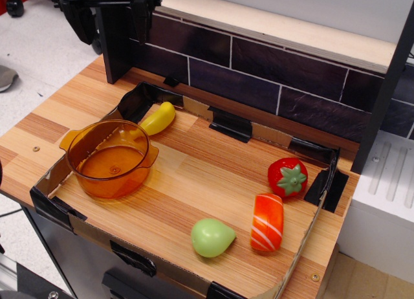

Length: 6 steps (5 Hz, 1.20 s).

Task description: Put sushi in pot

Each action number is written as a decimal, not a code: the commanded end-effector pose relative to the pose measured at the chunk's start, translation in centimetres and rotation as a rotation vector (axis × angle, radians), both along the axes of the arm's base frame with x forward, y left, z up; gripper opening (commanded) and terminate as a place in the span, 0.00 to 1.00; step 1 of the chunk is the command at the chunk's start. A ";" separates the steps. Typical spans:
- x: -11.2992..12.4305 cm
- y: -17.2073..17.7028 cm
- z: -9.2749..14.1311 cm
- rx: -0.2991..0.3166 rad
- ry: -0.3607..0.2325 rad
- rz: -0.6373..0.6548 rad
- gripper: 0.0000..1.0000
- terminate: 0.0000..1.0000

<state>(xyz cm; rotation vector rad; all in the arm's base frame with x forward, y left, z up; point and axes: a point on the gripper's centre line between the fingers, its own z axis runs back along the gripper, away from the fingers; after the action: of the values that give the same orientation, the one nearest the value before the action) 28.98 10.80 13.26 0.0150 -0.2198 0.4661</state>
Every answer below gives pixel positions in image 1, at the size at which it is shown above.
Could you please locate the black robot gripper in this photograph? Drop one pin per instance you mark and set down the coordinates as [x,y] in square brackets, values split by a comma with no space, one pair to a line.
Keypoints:
[81,18]

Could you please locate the orange salmon sushi toy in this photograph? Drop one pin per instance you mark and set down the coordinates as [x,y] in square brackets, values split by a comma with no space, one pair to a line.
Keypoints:
[267,224]

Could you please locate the transparent orange plastic pot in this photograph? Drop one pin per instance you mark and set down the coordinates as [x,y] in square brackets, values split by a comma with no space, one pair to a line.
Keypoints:
[111,159]

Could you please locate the cardboard fence with black tape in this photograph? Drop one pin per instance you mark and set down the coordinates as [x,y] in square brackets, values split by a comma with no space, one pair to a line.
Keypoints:
[211,164]

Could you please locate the black caster wheel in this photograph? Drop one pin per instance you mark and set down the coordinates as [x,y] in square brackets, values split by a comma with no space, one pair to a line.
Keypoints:
[15,8]

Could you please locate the yellow toy banana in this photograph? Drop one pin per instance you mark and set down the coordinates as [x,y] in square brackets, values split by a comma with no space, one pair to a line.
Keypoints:
[159,120]

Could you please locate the grey shoe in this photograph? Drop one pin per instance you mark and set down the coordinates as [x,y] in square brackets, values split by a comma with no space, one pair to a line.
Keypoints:
[7,77]

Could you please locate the dark brick pattern backsplash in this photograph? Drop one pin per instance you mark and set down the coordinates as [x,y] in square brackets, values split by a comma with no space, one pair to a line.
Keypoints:
[332,97]

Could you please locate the red toy strawberry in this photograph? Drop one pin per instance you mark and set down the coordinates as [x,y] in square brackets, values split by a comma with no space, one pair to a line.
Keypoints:
[287,177]

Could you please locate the green toy pear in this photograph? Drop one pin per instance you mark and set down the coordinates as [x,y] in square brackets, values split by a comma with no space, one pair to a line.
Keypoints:
[210,237]

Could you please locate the white ribbed plastic block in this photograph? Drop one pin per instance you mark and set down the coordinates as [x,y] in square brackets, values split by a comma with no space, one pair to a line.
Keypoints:
[378,228]

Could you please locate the black vertical post left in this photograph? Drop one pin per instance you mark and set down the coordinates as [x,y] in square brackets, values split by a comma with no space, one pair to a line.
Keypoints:
[113,25]

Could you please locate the black vertical post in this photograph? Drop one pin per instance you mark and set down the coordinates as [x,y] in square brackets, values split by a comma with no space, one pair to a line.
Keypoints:
[113,25]
[386,91]

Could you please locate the black vertical post right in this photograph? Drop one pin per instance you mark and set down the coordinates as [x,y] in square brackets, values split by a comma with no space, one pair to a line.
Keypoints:
[386,91]

